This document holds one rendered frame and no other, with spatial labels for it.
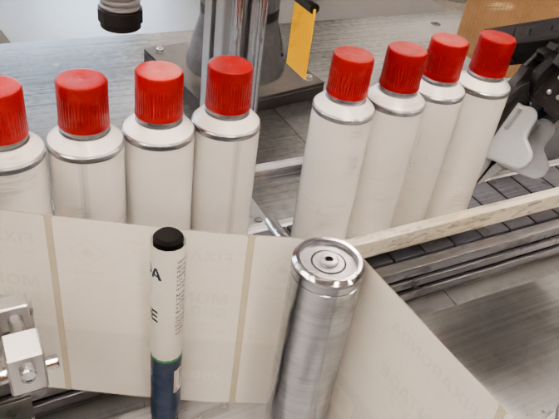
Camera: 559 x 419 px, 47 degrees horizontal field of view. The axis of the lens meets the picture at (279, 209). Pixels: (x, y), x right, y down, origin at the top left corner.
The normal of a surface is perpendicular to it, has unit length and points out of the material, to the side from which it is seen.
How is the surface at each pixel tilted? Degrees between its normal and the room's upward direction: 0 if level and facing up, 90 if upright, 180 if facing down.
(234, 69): 2
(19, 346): 0
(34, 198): 90
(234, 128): 42
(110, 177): 90
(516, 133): 63
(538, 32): 58
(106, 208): 90
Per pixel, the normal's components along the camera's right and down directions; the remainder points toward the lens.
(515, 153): -0.74, -0.19
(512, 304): 0.12, -0.79
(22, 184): 0.62, 0.53
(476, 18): -0.85, 0.23
